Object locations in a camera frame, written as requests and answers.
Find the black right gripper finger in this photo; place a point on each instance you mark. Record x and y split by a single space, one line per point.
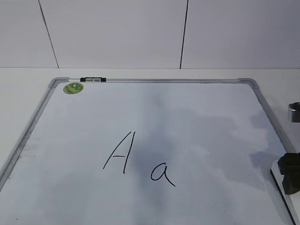
289 167

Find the whiteboard with silver frame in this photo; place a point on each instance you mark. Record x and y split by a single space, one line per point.
147 152

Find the black whiteboard hanger clip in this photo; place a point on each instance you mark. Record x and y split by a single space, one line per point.
93 79

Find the round green sticker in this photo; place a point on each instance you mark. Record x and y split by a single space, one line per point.
73 88

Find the white whiteboard eraser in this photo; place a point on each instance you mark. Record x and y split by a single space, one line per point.
275 178

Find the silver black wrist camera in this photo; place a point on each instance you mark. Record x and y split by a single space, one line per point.
294 112

